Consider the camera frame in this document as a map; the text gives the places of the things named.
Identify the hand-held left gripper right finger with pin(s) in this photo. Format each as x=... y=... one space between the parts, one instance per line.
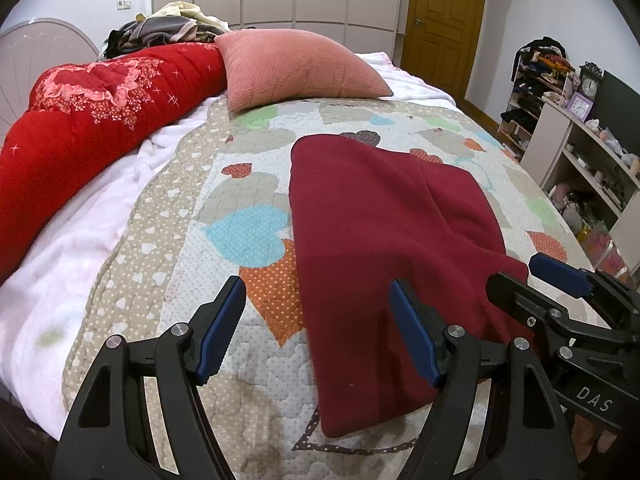
x=415 y=335

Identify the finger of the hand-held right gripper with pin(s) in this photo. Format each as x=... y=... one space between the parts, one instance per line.
x=515 y=295
x=557 y=269

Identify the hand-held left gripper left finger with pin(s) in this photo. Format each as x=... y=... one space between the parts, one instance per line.
x=220 y=330

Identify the dark red garment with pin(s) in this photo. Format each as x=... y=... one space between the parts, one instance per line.
x=375 y=210

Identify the cluttered clothes rack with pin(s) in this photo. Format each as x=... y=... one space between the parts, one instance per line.
x=535 y=70

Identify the pile of clothes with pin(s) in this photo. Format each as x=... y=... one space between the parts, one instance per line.
x=160 y=30

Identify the person's right hand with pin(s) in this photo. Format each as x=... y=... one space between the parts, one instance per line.
x=597 y=442

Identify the clear plastic bag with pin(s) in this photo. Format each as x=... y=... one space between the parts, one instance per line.
x=602 y=250

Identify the heart print quilt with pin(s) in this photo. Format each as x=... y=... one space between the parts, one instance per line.
x=240 y=230

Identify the white shelf unit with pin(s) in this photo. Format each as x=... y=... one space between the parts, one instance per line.
x=550 y=135

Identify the purple clock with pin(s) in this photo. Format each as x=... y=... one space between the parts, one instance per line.
x=580 y=106

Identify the dark television screen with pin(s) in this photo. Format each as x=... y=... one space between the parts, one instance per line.
x=620 y=110

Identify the black ornate clock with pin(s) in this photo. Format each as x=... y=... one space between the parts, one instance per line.
x=590 y=87

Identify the red floral comforter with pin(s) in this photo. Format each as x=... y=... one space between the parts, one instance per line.
x=75 y=125

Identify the wooden door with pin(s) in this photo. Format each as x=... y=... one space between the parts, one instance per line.
x=445 y=10

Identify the white curved headboard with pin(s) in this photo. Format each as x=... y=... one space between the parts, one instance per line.
x=50 y=40

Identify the white wall switch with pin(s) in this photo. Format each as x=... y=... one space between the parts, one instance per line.
x=123 y=4

